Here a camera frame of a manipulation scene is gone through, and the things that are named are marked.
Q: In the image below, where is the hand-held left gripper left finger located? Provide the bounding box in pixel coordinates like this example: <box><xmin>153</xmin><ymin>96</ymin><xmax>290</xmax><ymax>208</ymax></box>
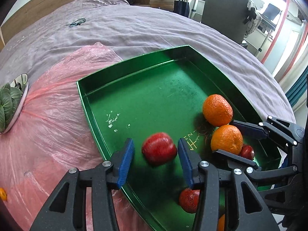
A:
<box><xmin>30</xmin><ymin>138</ymin><xmax>135</xmax><ymax>231</ymax></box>

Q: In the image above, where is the green metal tray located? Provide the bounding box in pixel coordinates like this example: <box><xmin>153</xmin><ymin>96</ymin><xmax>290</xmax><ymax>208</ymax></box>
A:
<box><xmin>76</xmin><ymin>44</ymin><xmax>282</xmax><ymax>231</ymax></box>

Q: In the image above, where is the small red apple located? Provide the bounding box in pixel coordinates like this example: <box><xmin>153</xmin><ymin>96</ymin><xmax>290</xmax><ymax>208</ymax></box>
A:
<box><xmin>141</xmin><ymin>132</ymin><xmax>178</xmax><ymax>166</ymax></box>
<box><xmin>240</xmin><ymin>144</ymin><xmax>255</xmax><ymax>160</ymax></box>
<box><xmin>178</xmin><ymin>188</ymin><xmax>201</xmax><ymax>214</ymax></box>

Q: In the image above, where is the grey office chair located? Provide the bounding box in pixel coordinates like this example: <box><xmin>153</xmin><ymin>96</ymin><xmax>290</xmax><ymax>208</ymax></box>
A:
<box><xmin>201</xmin><ymin>0</ymin><xmax>257</xmax><ymax>44</ymax></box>

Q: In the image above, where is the black laptop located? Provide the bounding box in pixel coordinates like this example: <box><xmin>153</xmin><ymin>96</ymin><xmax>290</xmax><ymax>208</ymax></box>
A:
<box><xmin>261</xmin><ymin>3</ymin><xmax>281</xmax><ymax>21</ymax></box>

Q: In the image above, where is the bok choy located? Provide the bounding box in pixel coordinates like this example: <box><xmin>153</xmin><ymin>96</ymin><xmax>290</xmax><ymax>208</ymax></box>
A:
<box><xmin>0</xmin><ymin>83</ymin><xmax>23</xmax><ymax>130</ymax></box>

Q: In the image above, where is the pink plastic sheet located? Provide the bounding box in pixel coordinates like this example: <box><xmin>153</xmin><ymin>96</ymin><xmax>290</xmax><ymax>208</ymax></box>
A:
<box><xmin>0</xmin><ymin>42</ymin><xmax>154</xmax><ymax>231</ymax></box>

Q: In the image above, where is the navy bag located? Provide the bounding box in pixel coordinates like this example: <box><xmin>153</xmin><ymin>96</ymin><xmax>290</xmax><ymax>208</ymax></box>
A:
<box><xmin>174</xmin><ymin>0</ymin><xmax>190</xmax><ymax>17</ymax></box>

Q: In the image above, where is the white plate green pattern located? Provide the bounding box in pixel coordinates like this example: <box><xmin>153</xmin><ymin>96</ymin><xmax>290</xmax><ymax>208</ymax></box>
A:
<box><xmin>0</xmin><ymin>73</ymin><xmax>29</xmax><ymax>134</ymax></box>

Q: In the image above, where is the patterned garment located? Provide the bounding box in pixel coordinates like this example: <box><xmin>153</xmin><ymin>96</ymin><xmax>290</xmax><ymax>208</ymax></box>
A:
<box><xmin>243</xmin><ymin>0</ymin><xmax>263</xmax><ymax>36</ymax></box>

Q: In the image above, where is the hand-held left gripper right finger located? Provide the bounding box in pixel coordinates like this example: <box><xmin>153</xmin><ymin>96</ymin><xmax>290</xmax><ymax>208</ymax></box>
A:
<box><xmin>177</xmin><ymin>138</ymin><xmax>281</xmax><ymax>231</ymax></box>

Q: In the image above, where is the wooden headboard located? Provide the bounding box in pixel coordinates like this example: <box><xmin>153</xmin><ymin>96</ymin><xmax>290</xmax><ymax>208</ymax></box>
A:
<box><xmin>0</xmin><ymin>0</ymin><xmax>97</xmax><ymax>51</ymax></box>

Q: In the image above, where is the blue curtain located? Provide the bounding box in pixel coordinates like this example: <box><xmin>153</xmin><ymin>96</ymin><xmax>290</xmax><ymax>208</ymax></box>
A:
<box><xmin>285</xmin><ymin>67</ymin><xmax>308</xmax><ymax>106</ymax></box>

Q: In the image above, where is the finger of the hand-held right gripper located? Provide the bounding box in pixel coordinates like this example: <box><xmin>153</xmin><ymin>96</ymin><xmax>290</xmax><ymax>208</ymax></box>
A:
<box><xmin>212</xmin><ymin>149</ymin><xmax>301</xmax><ymax>186</ymax></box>
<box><xmin>230</xmin><ymin>116</ymin><xmax>299</xmax><ymax>147</ymax></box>

